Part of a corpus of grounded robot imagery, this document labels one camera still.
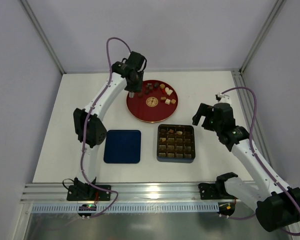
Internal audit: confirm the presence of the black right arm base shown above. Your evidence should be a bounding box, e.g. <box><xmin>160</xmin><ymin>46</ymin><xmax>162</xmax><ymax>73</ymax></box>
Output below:
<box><xmin>198</xmin><ymin>182</ymin><xmax>229</xmax><ymax>200</ymax></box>

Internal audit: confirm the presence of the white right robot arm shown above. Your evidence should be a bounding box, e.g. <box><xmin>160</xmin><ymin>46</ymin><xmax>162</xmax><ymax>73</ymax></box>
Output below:
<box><xmin>192</xmin><ymin>91</ymin><xmax>300</xmax><ymax>236</ymax></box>

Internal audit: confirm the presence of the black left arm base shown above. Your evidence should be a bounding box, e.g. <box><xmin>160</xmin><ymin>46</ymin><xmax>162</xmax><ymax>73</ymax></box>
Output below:
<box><xmin>62</xmin><ymin>177</ymin><xmax>111</xmax><ymax>201</ymax></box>

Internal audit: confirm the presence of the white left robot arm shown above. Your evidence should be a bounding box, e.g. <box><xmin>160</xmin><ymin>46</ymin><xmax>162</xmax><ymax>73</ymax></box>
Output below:
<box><xmin>73</xmin><ymin>51</ymin><xmax>147</xmax><ymax>183</ymax></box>

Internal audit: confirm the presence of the white cube chocolate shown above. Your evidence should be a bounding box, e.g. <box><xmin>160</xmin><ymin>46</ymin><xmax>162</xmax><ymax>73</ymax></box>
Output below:
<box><xmin>165</xmin><ymin>99</ymin><xmax>171</xmax><ymax>105</ymax></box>

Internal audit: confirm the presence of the cream square chocolate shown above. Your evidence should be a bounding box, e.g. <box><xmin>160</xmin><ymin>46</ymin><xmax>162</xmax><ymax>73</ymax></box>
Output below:
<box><xmin>166</xmin><ymin>89</ymin><xmax>173</xmax><ymax>96</ymax></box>

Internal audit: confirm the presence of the blue chocolate box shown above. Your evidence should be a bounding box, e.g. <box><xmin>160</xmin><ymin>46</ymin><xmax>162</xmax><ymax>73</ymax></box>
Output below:
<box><xmin>156</xmin><ymin>124</ymin><xmax>196</xmax><ymax>164</ymax></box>

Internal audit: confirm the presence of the round red tray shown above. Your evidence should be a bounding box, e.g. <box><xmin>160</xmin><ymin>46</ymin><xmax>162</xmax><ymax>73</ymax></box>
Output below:
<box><xmin>126</xmin><ymin>79</ymin><xmax>179</xmax><ymax>123</ymax></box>

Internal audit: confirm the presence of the blue box lid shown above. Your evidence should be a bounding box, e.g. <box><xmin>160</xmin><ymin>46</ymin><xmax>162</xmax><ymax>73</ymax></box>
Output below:
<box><xmin>103</xmin><ymin>130</ymin><xmax>142</xmax><ymax>164</ymax></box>

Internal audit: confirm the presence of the right controller board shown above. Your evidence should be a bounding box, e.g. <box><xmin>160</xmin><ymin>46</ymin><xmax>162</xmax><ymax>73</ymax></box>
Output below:
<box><xmin>217</xmin><ymin>202</ymin><xmax>236</xmax><ymax>217</ymax></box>

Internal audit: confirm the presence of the controller board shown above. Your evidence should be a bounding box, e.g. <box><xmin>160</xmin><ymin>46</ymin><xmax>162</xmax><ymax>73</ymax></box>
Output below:
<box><xmin>217</xmin><ymin>202</ymin><xmax>236</xmax><ymax>217</ymax></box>
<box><xmin>78</xmin><ymin>203</ymin><xmax>97</xmax><ymax>218</ymax></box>

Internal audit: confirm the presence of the left controller board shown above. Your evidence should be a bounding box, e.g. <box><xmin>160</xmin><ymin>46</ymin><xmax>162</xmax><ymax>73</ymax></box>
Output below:
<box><xmin>78</xmin><ymin>203</ymin><xmax>97</xmax><ymax>218</ymax></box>

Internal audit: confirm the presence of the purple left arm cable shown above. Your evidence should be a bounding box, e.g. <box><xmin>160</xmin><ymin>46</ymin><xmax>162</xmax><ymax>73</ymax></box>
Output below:
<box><xmin>80</xmin><ymin>37</ymin><xmax>132</xmax><ymax>218</ymax></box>

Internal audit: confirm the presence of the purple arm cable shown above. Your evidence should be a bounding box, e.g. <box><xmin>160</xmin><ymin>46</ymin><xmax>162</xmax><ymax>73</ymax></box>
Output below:
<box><xmin>80</xmin><ymin>37</ymin><xmax>132</xmax><ymax>218</ymax></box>
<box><xmin>221</xmin><ymin>86</ymin><xmax>300</xmax><ymax>236</ymax></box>

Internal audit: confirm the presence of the aluminium right side rail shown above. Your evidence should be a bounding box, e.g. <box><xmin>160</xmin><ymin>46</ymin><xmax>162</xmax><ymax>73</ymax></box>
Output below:
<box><xmin>231</xmin><ymin>69</ymin><xmax>272</xmax><ymax>166</ymax></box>

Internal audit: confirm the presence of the aluminium rail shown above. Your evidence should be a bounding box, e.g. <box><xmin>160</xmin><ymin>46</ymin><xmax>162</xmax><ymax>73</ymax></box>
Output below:
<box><xmin>231</xmin><ymin>69</ymin><xmax>272</xmax><ymax>166</ymax></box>
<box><xmin>20</xmin><ymin>181</ymin><xmax>258</xmax><ymax>202</ymax></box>

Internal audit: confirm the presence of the slotted cable duct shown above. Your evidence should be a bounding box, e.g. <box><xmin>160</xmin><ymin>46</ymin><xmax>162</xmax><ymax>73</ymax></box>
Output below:
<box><xmin>31</xmin><ymin>202</ymin><xmax>219</xmax><ymax>214</ymax></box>

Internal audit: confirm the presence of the aluminium front rail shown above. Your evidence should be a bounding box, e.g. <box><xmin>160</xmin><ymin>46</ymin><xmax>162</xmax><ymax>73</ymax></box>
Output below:
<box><xmin>20</xmin><ymin>181</ymin><xmax>258</xmax><ymax>202</ymax></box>

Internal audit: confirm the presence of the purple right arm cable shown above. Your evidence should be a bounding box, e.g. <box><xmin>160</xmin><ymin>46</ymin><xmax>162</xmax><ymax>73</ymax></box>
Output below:
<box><xmin>221</xmin><ymin>86</ymin><xmax>300</xmax><ymax>236</ymax></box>

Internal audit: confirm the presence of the aluminium left frame post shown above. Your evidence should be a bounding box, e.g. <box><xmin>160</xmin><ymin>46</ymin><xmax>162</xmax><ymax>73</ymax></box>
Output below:
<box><xmin>18</xmin><ymin>0</ymin><xmax>66</xmax><ymax>75</ymax></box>

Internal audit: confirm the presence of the aluminium frame post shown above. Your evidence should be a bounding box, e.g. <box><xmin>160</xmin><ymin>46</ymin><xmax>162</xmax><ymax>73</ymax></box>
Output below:
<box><xmin>239</xmin><ymin>0</ymin><xmax>287</xmax><ymax>75</ymax></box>
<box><xmin>18</xmin><ymin>0</ymin><xmax>66</xmax><ymax>75</ymax></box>

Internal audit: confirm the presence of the aluminium right frame post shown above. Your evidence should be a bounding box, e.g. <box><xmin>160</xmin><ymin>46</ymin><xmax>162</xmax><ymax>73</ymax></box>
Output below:
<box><xmin>239</xmin><ymin>0</ymin><xmax>287</xmax><ymax>75</ymax></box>

